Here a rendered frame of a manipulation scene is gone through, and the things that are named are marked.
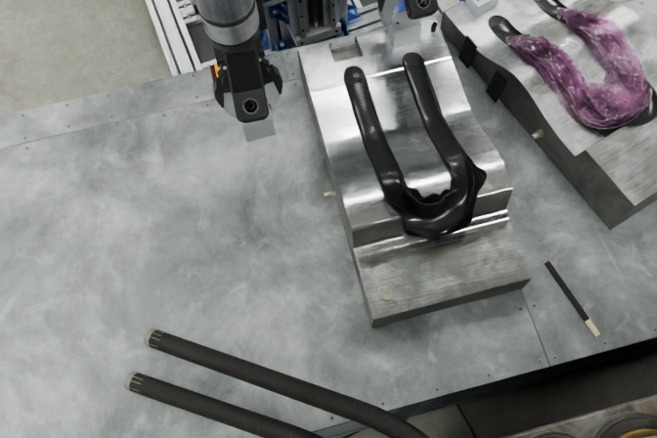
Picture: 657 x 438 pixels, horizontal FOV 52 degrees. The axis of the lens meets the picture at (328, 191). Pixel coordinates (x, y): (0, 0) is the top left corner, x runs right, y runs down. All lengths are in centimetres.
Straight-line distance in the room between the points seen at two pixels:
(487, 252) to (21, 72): 184
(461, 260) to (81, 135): 73
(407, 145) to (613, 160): 33
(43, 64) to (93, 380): 154
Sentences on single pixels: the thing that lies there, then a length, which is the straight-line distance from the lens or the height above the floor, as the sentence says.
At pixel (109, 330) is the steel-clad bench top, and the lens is 118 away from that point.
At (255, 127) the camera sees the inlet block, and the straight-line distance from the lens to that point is 109.
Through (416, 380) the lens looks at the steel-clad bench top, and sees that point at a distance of 110.
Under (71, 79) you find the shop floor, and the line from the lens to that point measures 245.
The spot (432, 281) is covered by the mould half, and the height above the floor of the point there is 86.
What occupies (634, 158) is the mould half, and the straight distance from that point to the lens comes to 118.
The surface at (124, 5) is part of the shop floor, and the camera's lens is 257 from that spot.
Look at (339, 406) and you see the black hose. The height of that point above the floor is 91.
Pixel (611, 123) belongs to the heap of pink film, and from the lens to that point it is 123.
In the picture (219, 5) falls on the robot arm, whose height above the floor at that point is 124.
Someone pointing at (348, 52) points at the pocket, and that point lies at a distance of 126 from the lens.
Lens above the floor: 189
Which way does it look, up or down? 66 degrees down
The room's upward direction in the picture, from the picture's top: 5 degrees counter-clockwise
